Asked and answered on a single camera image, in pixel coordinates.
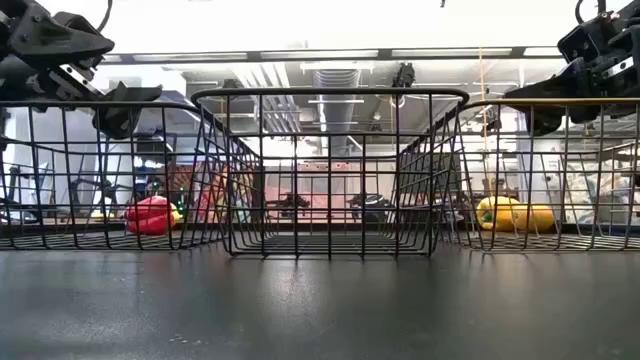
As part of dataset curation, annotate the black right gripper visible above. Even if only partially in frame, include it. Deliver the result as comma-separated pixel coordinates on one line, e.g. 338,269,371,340
502,0,640,136

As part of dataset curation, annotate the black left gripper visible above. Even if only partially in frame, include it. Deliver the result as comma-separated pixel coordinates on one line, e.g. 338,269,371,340
0,0,164,141

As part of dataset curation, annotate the yellow oval fruit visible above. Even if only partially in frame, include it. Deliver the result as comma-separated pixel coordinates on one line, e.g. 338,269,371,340
512,203,556,234

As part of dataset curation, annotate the red bell pepper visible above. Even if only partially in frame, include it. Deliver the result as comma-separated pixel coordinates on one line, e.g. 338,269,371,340
123,195,177,237

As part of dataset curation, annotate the yellow bell pepper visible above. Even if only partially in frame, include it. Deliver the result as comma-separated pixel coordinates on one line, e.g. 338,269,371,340
475,195,522,233

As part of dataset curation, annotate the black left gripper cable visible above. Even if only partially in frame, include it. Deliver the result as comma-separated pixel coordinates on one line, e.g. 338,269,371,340
95,0,114,33

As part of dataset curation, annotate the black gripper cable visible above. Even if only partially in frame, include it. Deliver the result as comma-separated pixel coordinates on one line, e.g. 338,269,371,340
95,0,114,33
573,0,607,25

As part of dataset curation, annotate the black wire basket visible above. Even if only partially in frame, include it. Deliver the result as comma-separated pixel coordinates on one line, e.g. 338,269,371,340
190,86,471,261
429,97,640,252
0,99,232,252

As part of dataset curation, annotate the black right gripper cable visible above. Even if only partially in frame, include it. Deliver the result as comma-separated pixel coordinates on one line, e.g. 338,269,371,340
573,0,607,25

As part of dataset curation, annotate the black hanging ceiling camera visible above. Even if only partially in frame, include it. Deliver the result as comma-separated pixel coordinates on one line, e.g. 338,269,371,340
391,61,417,90

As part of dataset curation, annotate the overhead frame beam with lights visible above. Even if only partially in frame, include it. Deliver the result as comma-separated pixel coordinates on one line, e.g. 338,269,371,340
99,45,566,66

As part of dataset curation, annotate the grey corrugated ventilation duct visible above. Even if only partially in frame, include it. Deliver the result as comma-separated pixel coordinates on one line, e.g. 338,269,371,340
312,68,362,156

